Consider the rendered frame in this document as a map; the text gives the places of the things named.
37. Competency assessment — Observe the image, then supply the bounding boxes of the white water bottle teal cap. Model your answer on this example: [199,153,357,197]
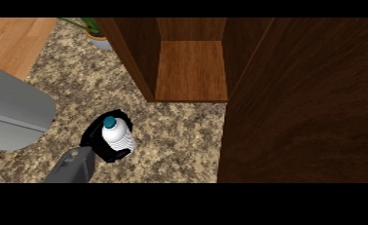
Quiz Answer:
[100,115,136,153]

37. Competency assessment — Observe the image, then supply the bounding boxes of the brown wooden cabinet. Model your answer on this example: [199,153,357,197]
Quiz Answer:
[93,18,275,103]

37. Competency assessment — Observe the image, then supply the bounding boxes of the potted green plant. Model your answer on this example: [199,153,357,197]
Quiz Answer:
[57,18,115,52]

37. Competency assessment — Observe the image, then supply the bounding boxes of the dark brown cabinet door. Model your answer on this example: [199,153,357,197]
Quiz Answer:
[216,18,368,184]

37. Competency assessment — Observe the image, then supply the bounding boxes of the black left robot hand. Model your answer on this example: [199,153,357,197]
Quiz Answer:
[78,109,133,164]

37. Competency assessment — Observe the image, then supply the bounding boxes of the grey rounded appliance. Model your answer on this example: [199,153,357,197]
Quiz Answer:
[0,69,57,152]

